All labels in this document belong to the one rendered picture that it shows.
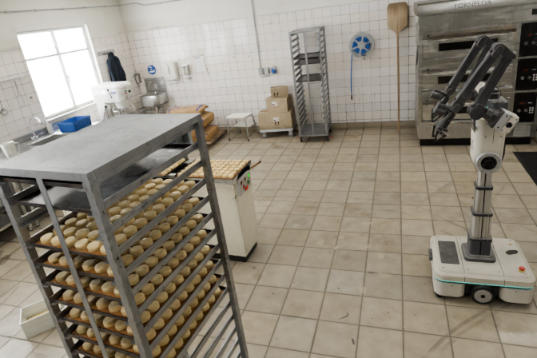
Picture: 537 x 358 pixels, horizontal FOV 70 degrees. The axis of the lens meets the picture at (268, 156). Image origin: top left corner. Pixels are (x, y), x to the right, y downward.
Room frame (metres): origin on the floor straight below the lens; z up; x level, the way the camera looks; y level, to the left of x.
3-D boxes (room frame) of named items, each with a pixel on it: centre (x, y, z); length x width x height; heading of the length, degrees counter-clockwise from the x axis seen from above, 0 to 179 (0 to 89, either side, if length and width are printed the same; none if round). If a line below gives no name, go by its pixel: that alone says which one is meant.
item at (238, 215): (3.33, 0.58, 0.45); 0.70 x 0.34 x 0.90; 66
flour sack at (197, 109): (7.08, 1.39, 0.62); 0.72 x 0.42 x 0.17; 76
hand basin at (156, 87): (7.75, 2.05, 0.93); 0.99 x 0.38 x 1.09; 70
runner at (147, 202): (1.39, 0.45, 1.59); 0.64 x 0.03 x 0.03; 154
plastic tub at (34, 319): (2.62, 2.03, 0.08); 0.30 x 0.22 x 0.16; 117
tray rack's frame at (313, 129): (6.42, -0.89, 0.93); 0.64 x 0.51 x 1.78; 163
